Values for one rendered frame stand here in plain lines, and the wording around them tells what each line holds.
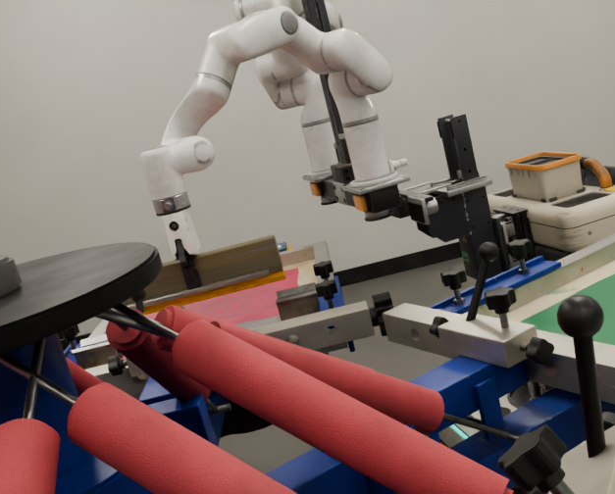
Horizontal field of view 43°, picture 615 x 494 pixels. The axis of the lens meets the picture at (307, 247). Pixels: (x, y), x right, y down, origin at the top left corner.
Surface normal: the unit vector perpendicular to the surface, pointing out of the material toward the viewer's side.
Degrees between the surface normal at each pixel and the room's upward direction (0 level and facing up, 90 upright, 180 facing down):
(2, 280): 90
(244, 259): 90
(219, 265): 90
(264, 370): 40
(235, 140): 90
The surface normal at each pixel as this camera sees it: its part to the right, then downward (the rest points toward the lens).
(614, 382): -0.83, 0.32
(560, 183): 0.25, 0.18
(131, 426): -0.02, -0.64
